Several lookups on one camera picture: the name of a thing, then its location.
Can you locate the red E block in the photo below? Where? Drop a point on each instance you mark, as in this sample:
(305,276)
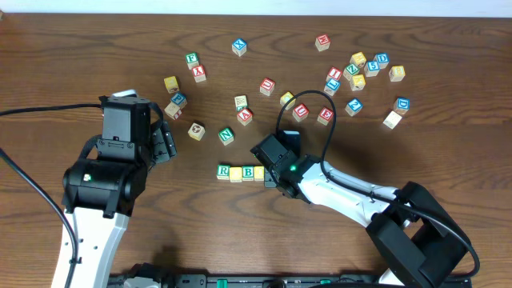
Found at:
(325,116)

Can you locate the yellow C block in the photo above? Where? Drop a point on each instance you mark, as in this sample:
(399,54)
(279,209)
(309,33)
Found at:
(287,101)

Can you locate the red u block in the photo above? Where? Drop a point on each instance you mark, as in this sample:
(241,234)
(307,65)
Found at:
(267,86)
(300,112)

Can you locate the blue L block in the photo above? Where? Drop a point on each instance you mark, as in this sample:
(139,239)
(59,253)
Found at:
(331,86)

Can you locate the blue 2 block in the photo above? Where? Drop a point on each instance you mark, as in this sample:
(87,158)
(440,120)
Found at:
(353,107)

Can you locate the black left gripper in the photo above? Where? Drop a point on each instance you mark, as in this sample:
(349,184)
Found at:
(164,141)

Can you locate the yellow J block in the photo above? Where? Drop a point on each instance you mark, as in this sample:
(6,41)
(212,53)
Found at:
(259,173)

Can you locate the plain block face picture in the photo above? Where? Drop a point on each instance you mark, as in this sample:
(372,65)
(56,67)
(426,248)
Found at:
(196,131)

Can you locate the blue 5 block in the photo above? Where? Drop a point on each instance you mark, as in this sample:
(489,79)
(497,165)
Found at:
(371,69)

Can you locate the yellow block upper right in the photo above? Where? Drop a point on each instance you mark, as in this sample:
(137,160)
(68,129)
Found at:
(358,59)

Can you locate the red U block upper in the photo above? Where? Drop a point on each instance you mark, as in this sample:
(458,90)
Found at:
(267,86)

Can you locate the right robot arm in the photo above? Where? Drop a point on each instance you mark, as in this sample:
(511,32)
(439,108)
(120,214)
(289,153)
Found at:
(419,241)

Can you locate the green Z block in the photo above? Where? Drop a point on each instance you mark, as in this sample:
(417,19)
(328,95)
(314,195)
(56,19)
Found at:
(350,71)

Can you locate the red H block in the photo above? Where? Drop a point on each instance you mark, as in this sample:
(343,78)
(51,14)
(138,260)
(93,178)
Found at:
(322,42)

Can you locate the blue X block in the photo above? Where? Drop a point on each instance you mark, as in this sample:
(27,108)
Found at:
(239,47)

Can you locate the green N block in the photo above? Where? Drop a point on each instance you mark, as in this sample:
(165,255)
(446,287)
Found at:
(226,136)

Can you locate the blue D block lower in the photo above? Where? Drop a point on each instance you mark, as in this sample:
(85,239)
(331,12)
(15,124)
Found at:
(401,105)

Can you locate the blue P block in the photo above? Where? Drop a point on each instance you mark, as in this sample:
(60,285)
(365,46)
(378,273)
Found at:
(179,99)

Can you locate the green F block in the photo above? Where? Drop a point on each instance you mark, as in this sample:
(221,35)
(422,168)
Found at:
(192,60)

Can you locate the yellow block far left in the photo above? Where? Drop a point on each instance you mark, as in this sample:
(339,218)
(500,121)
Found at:
(171,84)

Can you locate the plain wood block red side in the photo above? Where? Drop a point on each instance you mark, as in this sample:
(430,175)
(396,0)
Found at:
(173,111)

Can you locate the yellow block middle right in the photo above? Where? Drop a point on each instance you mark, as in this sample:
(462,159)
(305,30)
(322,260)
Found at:
(357,82)

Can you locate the yellow O block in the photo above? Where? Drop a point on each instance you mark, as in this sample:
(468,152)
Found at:
(235,174)

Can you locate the green B block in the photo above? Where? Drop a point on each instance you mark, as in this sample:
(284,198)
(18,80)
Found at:
(247,173)

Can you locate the red Y block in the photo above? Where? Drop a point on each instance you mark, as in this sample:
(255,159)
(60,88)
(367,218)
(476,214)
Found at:
(199,73)

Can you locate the plain wood block right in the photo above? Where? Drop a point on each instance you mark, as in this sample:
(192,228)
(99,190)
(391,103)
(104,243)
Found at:
(392,119)

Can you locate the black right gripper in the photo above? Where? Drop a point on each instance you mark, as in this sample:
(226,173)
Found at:
(271,178)

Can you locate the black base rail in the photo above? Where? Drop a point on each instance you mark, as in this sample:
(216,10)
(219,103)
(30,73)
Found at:
(147,275)

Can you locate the red A block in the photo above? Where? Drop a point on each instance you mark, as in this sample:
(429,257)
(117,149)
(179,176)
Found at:
(245,116)

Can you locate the red U block lower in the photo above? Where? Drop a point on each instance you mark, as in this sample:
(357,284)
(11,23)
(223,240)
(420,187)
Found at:
(300,112)

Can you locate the red I block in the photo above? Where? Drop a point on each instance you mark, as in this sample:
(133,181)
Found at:
(334,73)

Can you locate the yellow 8 block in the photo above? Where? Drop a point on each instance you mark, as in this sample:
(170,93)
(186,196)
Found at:
(397,73)

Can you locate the plain wood block green side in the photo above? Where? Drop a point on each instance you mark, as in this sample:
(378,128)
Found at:
(240,102)

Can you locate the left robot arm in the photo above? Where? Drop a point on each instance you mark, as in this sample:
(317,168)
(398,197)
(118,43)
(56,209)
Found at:
(100,189)

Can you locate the blue d block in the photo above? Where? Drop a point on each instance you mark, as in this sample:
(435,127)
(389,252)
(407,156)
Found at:
(401,105)
(382,59)

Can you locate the green R block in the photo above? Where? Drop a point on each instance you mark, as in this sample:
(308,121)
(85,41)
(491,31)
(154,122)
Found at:
(223,172)

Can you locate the blue D block upper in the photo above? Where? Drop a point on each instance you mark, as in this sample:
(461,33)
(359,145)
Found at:
(382,59)

